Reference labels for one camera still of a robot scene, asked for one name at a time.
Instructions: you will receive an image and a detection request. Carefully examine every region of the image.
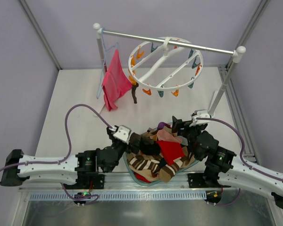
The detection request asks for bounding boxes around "pink sock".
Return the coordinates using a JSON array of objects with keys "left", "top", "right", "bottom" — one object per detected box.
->
[{"left": 157, "top": 129, "right": 182, "bottom": 144}]

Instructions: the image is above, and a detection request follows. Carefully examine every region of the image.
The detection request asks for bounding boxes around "red sock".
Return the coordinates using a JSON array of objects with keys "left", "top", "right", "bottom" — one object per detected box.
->
[{"left": 157, "top": 140, "right": 184, "bottom": 165}]

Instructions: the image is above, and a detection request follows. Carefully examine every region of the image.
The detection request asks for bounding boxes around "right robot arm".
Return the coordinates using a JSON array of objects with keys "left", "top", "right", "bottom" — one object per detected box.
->
[{"left": 172, "top": 115, "right": 283, "bottom": 209}]

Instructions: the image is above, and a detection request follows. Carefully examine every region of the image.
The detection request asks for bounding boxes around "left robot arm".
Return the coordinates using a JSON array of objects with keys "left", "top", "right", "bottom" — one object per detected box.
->
[{"left": 0, "top": 133, "right": 141, "bottom": 189}]

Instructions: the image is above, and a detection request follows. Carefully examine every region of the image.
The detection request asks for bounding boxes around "white round sock hanger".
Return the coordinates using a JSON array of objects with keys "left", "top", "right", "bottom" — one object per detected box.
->
[{"left": 128, "top": 43, "right": 204, "bottom": 97}]

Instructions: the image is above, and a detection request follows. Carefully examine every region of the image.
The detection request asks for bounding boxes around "teal laundry basket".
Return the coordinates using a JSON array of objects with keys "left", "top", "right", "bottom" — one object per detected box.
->
[{"left": 124, "top": 122, "right": 196, "bottom": 186}]

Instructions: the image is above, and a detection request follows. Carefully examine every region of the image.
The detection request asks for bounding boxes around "brown striped sock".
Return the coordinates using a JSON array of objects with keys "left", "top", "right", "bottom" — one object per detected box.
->
[{"left": 159, "top": 161, "right": 183, "bottom": 183}]

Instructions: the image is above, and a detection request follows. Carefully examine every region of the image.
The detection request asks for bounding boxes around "pink cloth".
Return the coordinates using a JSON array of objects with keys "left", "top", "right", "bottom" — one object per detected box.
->
[{"left": 102, "top": 49, "right": 132, "bottom": 112}]

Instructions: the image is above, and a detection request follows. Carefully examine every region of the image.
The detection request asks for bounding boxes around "white clothes rack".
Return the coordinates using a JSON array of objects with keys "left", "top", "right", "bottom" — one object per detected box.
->
[{"left": 92, "top": 23, "right": 247, "bottom": 118}]

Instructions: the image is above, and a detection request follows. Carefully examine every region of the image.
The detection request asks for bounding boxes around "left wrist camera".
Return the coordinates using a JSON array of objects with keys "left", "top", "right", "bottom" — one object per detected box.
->
[{"left": 113, "top": 125, "right": 132, "bottom": 144}]

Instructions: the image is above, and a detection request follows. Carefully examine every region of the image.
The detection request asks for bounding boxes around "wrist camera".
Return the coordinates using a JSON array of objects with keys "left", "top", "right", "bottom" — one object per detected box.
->
[
  {"left": 190, "top": 110, "right": 215, "bottom": 127},
  {"left": 113, "top": 125, "right": 132, "bottom": 144}
]

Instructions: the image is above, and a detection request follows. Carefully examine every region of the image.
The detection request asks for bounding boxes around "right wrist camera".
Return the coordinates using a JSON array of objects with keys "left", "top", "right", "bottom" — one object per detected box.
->
[{"left": 190, "top": 110, "right": 215, "bottom": 127}]

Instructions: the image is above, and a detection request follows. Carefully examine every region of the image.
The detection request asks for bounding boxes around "aluminium rail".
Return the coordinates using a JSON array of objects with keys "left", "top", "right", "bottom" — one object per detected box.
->
[{"left": 18, "top": 171, "right": 277, "bottom": 193}]

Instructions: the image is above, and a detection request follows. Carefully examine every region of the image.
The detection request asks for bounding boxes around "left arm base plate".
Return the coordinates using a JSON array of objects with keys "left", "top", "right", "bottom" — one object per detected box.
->
[{"left": 85, "top": 174, "right": 105, "bottom": 190}]

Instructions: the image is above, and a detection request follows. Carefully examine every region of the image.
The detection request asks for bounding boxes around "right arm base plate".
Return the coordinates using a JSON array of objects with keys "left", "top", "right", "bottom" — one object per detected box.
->
[{"left": 187, "top": 173, "right": 222, "bottom": 188}]

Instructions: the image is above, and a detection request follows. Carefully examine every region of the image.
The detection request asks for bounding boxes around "blue wire hanger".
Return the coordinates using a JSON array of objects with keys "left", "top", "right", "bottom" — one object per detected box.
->
[{"left": 96, "top": 28, "right": 119, "bottom": 99}]

